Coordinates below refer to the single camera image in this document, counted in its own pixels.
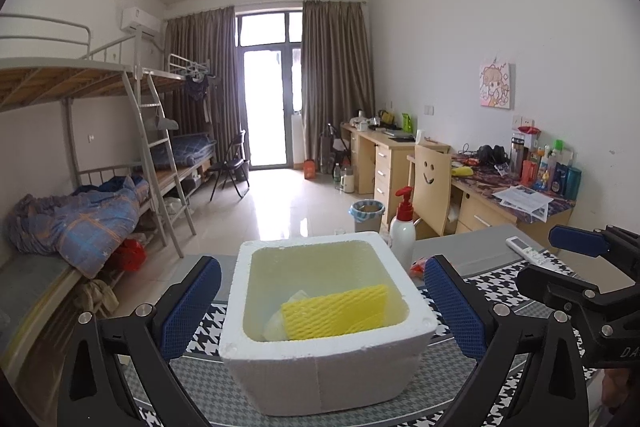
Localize white kitchen appliance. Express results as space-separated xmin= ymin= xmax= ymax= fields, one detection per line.
xmin=350 ymin=111 xmax=381 ymax=130

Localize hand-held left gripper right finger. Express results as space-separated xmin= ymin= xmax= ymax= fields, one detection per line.
xmin=424 ymin=255 xmax=590 ymax=427

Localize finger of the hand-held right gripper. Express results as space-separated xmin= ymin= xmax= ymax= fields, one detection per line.
xmin=548 ymin=224 xmax=640 ymax=280
xmin=517 ymin=264 xmax=632 ymax=314

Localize white foam box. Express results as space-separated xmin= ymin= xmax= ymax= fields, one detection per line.
xmin=218 ymin=232 xmax=440 ymax=418

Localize folded blue bedding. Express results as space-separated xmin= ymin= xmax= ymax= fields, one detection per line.
xmin=150 ymin=133 xmax=219 ymax=170

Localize blue plaid quilt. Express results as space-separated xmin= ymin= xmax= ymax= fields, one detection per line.
xmin=5 ymin=174 xmax=151 ymax=279

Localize white remote control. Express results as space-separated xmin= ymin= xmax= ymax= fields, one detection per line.
xmin=506 ymin=236 xmax=559 ymax=271

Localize black headphones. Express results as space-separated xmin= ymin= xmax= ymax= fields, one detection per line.
xmin=476 ymin=144 xmax=510 ymax=167

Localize wooden chair with smiley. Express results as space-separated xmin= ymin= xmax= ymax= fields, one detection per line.
xmin=406 ymin=144 xmax=454 ymax=241

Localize glass balcony door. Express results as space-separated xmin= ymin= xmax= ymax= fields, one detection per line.
xmin=235 ymin=11 xmax=304 ymax=168

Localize printed paper sheets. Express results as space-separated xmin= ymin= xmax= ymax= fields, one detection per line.
xmin=492 ymin=184 xmax=551 ymax=223

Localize wooden desk with patterned cover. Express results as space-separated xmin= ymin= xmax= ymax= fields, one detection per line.
xmin=450 ymin=157 xmax=577 ymax=249

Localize red plastic bag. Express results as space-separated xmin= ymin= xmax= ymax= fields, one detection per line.
xmin=107 ymin=238 xmax=147 ymax=276

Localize wooden desk with drawers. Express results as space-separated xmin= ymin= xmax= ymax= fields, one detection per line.
xmin=341 ymin=123 xmax=452 ymax=208

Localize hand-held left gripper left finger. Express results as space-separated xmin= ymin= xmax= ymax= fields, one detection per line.
xmin=56 ymin=256 xmax=222 ymax=427

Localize grey metal bunk bed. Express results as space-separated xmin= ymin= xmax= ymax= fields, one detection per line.
xmin=135 ymin=53 xmax=221 ymax=208
xmin=0 ymin=13 xmax=199 ymax=360

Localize white air conditioner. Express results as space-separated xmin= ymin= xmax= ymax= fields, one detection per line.
xmin=120 ymin=7 xmax=162 ymax=39

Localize houndstooth table mat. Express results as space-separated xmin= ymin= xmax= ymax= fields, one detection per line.
xmin=120 ymin=247 xmax=602 ymax=427

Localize green tissue pack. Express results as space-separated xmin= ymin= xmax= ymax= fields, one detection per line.
xmin=262 ymin=289 xmax=314 ymax=342

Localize beige cloth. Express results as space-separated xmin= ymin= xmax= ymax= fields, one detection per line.
xmin=80 ymin=279 xmax=119 ymax=316

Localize white lotion pump bottle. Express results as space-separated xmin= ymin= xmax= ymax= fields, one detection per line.
xmin=389 ymin=186 xmax=417 ymax=261

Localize person's right hand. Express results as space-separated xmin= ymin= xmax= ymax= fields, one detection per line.
xmin=600 ymin=369 xmax=632 ymax=411

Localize grey trash bin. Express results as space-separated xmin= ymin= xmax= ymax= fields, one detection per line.
xmin=349 ymin=199 xmax=386 ymax=234

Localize black trolley bag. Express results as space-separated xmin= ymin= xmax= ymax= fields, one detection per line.
xmin=320 ymin=123 xmax=351 ymax=176

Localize yellow foam net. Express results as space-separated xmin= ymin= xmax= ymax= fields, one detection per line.
xmin=280 ymin=284 xmax=390 ymax=341

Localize pink cartoon wall poster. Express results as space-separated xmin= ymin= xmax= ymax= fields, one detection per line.
xmin=480 ymin=62 xmax=516 ymax=110

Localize black folding chair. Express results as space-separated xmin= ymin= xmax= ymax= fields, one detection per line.
xmin=207 ymin=130 xmax=251 ymax=203

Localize row of toiletry bottles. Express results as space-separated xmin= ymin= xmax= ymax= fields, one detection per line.
xmin=510 ymin=127 xmax=584 ymax=200

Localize dark hanging clothes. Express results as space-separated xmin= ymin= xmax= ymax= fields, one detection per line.
xmin=184 ymin=74 xmax=211 ymax=103

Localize brown curtain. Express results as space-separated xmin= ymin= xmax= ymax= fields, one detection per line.
xmin=165 ymin=6 xmax=243 ymax=168
xmin=301 ymin=0 xmax=377 ymax=168

